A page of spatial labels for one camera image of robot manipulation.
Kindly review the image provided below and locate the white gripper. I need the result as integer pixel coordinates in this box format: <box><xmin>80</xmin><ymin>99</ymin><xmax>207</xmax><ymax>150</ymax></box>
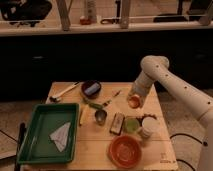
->
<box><xmin>129</xmin><ymin>81</ymin><xmax>151</xmax><ymax>108</ymax></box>

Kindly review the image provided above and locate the orange-red apple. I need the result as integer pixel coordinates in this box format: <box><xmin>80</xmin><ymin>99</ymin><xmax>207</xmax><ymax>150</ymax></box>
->
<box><xmin>128</xmin><ymin>96</ymin><xmax>140</xmax><ymax>109</ymax></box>

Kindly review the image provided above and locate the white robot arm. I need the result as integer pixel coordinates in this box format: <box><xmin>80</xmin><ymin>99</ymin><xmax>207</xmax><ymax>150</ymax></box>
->
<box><xmin>127</xmin><ymin>55</ymin><xmax>213</xmax><ymax>171</ymax></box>

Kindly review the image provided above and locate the dark bowl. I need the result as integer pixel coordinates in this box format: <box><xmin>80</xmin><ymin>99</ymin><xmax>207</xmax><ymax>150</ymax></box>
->
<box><xmin>81</xmin><ymin>80</ymin><xmax>102</xmax><ymax>99</ymax></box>

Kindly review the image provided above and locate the red bowl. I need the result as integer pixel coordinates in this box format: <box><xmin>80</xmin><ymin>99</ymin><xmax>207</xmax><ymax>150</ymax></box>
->
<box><xmin>108</xmin><ymin>135</ymin><xmax>142</xmax><ymax>169</ymax></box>

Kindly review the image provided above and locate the white cup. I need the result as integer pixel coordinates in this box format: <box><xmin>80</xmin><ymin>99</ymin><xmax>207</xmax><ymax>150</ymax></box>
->
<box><xmin>142</xmin><ymin>117</ymin><xmax>159</xmax><ymax>136</ymax></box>

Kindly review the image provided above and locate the green cup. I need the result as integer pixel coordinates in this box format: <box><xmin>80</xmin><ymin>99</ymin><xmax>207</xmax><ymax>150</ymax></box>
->
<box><xmin>124</xmin><ymin>118</ymin><xmax>140</xmax><ymax>134</ymax></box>

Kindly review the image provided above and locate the small white bottle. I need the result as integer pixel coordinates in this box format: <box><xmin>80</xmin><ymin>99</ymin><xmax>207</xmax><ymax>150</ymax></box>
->
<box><xmin>139</xmin><ymin>128</ymin><xmax>151</xmax><ymax>144</ymax></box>

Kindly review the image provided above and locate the small screwdriver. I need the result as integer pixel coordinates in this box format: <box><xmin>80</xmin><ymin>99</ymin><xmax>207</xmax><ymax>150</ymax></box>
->
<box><xmin>102</xmin><ymin>90</ymin><xmax>121</xmax><ymax>107</ymax></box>

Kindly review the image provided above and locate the metal measuring cup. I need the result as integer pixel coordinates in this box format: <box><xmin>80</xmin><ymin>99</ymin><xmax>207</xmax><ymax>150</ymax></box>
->
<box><xmin>95</xmin><ymin>109</ymin><xmax>107</xmax><ymax>126</ymax></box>

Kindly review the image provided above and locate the green pepper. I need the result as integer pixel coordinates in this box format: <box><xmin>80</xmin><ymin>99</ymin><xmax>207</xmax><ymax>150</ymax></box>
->
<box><xmin>83</xmin><ymin>98</ymin><xmax>103</xmax><ymax>109</ymax></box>

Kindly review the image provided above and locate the blue can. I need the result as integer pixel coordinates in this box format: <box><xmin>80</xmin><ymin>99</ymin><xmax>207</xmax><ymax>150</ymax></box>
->
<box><xmin>84</xmin><ymin>83</ymin><xmax>100</xmax><ymax>96</ymax></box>

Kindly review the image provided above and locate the white folded cloth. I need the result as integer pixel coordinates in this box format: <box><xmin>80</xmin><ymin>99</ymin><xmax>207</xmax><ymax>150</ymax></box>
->
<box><xmin>50</xmin><ymin>122</ymin><xmax>71</xmax><ymax>152</ymax></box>

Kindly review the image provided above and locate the red object on floor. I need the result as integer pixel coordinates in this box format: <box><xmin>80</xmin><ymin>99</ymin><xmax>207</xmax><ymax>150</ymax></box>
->
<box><xmin>79</xmin><ymin>16</ymin><xmax>91</xmax><ymax>25</ymax></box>

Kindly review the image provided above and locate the green plastic tray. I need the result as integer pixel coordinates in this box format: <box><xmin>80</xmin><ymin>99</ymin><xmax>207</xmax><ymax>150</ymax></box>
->
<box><xmin>17</xmin><ymin>103</ymin><xmax>79</xmax><ymax>164</ymax></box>

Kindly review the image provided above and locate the black office chair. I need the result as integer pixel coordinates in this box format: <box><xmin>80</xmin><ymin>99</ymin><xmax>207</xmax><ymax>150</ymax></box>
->
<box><xmin>0</xmin><ymin>0</ymin><xmax>52</xmax><ymax>27</ymax></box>

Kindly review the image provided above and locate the black floor cable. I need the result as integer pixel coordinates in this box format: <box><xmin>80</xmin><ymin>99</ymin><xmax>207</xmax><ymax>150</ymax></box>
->
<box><xmin>169</xmin><ymin>132</ymin><xmax>204</xmax><ymax>171</ymax></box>

